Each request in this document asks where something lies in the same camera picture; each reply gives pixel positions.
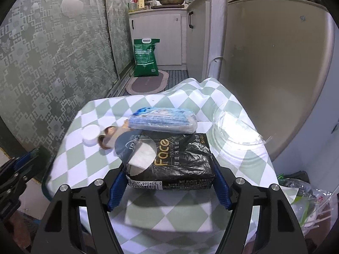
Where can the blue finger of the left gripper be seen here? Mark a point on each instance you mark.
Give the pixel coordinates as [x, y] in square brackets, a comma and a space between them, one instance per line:
[22, 161]

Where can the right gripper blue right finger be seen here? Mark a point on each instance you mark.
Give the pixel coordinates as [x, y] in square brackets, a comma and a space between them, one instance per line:
[220, 187]

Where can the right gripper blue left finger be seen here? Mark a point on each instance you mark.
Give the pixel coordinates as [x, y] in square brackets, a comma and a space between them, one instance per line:
[116, 193]

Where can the brown bread piece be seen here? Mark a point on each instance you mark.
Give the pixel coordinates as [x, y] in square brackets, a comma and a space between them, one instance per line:
[110, 134]

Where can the black Face tissue pack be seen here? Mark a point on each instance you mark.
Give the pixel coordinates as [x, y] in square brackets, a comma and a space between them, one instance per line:
[167, 161]

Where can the small white bottle cap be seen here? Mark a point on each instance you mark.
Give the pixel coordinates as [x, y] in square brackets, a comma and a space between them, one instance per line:
[90, 134]

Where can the blue tissue packet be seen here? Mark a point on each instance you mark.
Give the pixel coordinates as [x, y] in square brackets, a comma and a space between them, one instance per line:
[167, 120]

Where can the white kitchen cabinet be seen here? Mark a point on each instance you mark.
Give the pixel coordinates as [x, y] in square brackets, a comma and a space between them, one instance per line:
[191, 38]

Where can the green checkered tablecloth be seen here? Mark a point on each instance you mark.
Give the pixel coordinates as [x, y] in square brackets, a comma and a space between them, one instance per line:
[166, 221]

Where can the clear plastic bag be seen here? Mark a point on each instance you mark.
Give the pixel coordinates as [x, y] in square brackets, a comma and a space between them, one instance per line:
[311, 205]

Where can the oval grey floor mat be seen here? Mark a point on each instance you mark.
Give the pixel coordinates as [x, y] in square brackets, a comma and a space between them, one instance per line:
[147, 84]

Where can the frosted patterned sliding door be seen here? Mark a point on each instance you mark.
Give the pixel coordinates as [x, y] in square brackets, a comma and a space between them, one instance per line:
[57, 55]

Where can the green rice bag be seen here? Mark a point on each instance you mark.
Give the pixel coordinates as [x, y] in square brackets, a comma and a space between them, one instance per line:
[145, 60]

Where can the beige refrigerator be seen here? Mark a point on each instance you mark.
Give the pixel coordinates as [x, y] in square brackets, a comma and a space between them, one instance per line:
[277, 56]

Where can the bottles on counter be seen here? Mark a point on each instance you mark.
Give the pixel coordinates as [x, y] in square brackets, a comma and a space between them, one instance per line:
[135, 5]

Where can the frying pan on stove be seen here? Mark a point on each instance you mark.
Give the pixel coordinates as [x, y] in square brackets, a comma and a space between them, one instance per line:
[170, 2]

